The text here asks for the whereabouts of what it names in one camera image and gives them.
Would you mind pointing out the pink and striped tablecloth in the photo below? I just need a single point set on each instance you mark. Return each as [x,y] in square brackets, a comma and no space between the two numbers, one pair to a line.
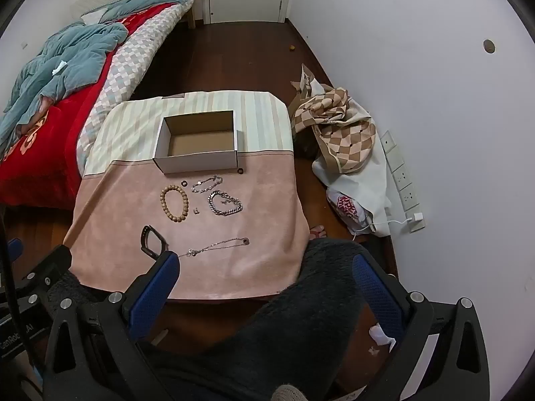
[259,225]

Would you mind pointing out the wooden bed leg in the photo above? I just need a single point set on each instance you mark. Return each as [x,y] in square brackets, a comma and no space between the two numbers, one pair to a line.
[191,19]

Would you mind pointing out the checkered bed sheet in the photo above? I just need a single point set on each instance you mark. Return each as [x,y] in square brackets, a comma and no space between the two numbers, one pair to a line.
[125,62]

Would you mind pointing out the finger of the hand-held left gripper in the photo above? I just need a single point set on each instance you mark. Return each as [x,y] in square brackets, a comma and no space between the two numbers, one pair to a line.
[52,264]
[14,249]

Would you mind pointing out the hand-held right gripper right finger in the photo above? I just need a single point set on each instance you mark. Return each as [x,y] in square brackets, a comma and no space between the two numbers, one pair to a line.
[376,290]

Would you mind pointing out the checkered brown cloth pile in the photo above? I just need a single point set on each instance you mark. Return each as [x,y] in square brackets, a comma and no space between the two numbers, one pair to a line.
[372,192]

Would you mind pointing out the white wall socket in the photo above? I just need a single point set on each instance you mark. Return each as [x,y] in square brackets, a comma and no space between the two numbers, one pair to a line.
[387,142]
[409,197]
[402,177]
[418,226]

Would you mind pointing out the teal quilt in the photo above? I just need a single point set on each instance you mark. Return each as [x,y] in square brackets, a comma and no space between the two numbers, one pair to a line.
[75,54]

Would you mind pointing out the pink slipper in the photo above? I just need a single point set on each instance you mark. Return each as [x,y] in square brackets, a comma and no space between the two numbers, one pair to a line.
[318,231]

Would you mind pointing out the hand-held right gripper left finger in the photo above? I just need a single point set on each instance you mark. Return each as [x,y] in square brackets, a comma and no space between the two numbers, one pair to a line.
[156,286]

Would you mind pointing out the white paper scrap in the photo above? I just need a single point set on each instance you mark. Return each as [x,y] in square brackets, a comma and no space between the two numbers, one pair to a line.
[59,67]

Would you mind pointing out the red blanket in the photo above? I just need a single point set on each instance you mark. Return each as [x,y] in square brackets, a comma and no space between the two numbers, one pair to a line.
[50,142]

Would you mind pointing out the crumpled white tissue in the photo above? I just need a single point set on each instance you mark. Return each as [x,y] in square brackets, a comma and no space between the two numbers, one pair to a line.
[382,336]

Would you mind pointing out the white charger plug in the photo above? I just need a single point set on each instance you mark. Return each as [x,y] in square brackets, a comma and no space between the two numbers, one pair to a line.
[417,217]

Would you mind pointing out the white cardboard box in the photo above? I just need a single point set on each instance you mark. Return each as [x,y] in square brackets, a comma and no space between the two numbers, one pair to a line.
[196,163]

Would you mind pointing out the red printed plastic bag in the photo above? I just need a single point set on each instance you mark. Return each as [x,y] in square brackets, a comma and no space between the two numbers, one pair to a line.
[347,206]

